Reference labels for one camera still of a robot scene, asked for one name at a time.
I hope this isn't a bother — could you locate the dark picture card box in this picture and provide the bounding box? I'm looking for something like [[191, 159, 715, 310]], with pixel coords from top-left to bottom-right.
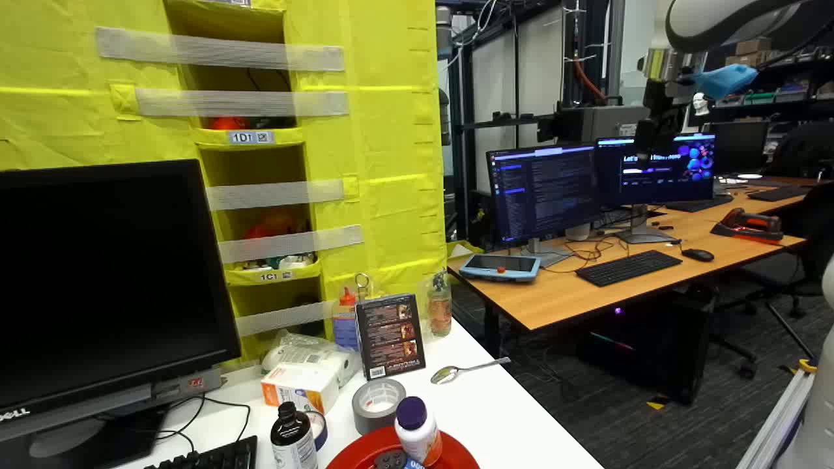
[[354, 292, 427, 384]]

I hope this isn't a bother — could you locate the grey duct tape roll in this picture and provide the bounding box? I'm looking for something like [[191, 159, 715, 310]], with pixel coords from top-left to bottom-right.
[[348, 378, 408, 439]]

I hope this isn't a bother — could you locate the yellow fabric shelf unit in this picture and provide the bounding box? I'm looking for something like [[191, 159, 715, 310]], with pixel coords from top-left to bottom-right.
[[0, 0, 450, 363]]

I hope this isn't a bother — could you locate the orange glass jar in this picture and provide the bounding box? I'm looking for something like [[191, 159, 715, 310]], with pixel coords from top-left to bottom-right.
[[425, 272, 455, 340]]

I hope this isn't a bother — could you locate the red plate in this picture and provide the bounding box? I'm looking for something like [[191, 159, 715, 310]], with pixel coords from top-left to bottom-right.
[[325, 425, 481, 469]]

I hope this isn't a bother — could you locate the clear plastic bag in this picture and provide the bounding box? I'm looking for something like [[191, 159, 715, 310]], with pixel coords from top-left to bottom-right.
[[257, 332, 348, 376]]

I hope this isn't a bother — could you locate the white metal rail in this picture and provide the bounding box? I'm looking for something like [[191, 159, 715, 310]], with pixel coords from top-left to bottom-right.
[[735, 361, 819, 469]]

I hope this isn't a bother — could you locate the black metal frame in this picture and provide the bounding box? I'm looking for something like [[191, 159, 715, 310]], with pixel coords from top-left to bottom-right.
[[446, 0, 627, 245]]

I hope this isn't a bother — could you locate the monitor showing code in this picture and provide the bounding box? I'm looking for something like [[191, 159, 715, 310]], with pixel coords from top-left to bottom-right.
[[485, 140, 602, 263]]

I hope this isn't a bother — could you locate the white bottle with purple cap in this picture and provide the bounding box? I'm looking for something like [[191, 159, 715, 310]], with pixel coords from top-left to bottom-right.
[[391, 395, 446, 467]]

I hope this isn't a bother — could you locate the black office chair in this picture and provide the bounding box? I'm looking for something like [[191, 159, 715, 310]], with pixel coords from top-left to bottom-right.
[[738, 178, 834, 336]]

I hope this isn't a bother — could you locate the black desk keyboard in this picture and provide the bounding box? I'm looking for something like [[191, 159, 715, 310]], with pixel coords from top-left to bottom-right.
[[572, 247, 685, 290]]

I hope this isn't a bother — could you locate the blue teach pendant tablet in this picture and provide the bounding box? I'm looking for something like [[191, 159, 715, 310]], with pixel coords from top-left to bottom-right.
[[455, 250, 544, 286]]

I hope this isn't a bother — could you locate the blue plastic bag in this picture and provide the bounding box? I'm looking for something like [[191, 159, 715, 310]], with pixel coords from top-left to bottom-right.
[[692, 61, 760, 101]]

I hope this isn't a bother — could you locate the metal spoon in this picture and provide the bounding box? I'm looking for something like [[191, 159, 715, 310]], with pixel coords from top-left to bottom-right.
[[427, 355, 516, 388]]

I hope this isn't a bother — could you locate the dark laptop keyboard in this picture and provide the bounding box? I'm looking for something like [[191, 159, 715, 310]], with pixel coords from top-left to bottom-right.
[[744, 183, 816, 204]]

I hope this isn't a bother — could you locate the small black keyboard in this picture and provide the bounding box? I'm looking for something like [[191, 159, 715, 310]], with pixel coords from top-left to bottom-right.
[[140, 435, 260, 469]]

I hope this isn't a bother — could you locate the black and red tool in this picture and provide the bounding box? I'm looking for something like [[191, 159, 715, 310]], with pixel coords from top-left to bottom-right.
[[708, 206, 787, 245]]

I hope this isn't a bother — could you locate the dark switched-off screen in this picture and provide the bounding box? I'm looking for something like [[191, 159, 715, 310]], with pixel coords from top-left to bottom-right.
[[711, 117, 772, 178]]

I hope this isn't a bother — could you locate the monitor with grey stand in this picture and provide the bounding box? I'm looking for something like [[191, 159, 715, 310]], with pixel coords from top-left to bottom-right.
[[595, 131, 720, 247]]

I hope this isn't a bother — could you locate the blue bottle with red cap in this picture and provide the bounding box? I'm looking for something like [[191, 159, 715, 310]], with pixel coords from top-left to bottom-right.
[[330, 285, 361, 355]]

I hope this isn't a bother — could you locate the black Dell monitor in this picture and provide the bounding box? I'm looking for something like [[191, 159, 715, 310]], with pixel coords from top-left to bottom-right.
[[0, 156, 245, 469]]

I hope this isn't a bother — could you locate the white bottle with black cap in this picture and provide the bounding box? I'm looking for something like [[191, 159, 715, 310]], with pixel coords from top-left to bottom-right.
[[268, 398, 321, 469]]

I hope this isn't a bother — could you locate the black computer tower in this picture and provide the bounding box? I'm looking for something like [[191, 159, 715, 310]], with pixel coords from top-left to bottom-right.
[[576, 285, 720, 408]]

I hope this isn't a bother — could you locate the flat black keyboard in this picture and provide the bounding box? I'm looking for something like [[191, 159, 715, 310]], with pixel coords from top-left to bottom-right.
[[661, 194, 738, 216]]

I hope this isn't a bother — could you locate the white and orange cardboard box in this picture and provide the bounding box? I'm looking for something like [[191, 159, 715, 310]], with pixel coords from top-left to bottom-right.
[[257, 352, 361, 417]]

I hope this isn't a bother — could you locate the grey equipment box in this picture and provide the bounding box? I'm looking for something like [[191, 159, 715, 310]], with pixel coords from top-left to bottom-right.
[[556, 101, 649, 147]]

